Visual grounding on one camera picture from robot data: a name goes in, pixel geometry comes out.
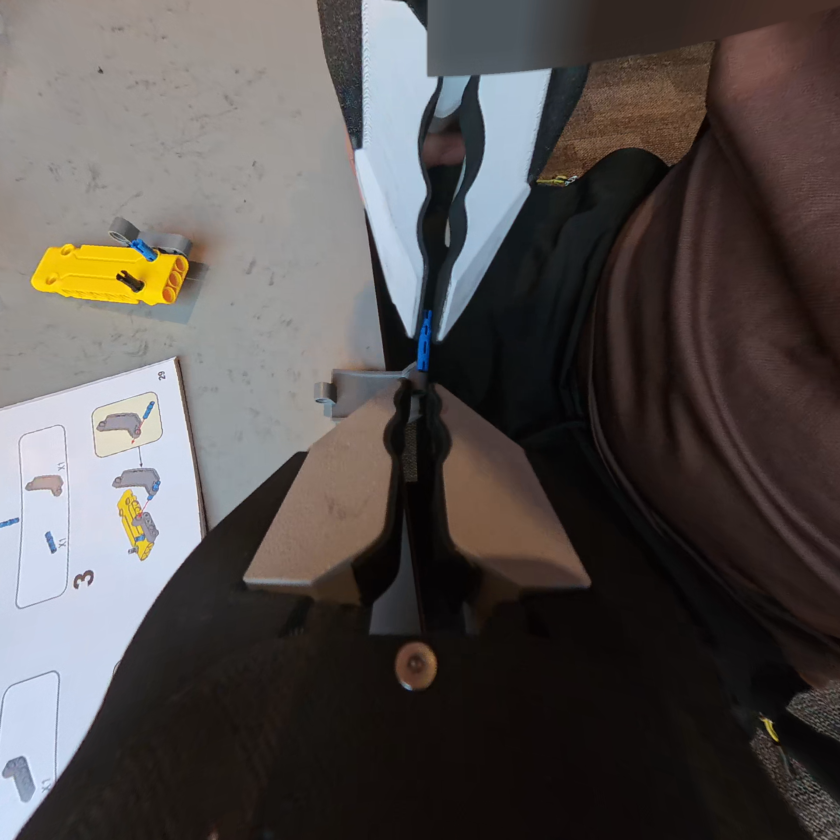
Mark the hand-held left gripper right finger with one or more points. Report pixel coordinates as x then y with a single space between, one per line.
505 518

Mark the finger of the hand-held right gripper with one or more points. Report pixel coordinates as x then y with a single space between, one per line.
505 164
394 164

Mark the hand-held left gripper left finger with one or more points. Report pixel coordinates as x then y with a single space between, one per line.
328 518

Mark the grey angled connector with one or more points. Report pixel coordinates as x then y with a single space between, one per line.
361 387
167 241

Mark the blue pin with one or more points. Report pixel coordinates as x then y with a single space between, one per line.
425 341
142 250

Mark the black pin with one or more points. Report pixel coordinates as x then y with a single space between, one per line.
130 280

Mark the yellow beam panel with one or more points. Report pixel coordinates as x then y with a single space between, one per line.
85 275

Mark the grey desk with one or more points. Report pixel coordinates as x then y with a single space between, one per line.
197 131

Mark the person's right hand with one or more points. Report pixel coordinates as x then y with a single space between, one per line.
443 148

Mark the person's legs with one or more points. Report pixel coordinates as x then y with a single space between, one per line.
544 295

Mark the white instruction booklet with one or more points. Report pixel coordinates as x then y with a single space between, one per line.
79 525

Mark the person's brown sweater torso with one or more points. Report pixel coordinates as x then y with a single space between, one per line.
722 394

